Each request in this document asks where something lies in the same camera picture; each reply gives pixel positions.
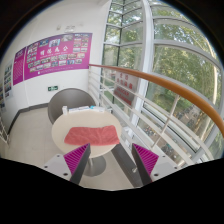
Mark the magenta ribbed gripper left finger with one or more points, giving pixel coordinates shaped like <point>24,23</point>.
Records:
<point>76,161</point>

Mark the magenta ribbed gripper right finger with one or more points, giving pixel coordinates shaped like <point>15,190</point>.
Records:
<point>145,161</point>

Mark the pink red towel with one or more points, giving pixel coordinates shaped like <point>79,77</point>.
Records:
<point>100,136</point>

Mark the white metal railing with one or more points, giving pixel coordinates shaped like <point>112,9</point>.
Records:
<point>158,119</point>

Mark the white box on table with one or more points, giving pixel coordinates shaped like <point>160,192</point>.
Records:
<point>66,110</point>

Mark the grey round chair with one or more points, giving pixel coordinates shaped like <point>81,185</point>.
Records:
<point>71,98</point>

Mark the green exit sign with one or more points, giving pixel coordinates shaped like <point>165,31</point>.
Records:
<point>52,88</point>

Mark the red white sign board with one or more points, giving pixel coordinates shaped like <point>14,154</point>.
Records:
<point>125,87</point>

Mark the orange wooden handrail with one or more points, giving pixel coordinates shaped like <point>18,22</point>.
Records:
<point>176,88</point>

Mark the large magenta wall poster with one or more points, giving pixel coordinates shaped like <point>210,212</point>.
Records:
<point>57,53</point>

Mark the small magenta wall poster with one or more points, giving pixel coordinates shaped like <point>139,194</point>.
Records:
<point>18,66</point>

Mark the photo board on left wall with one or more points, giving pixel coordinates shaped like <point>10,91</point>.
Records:
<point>8,80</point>

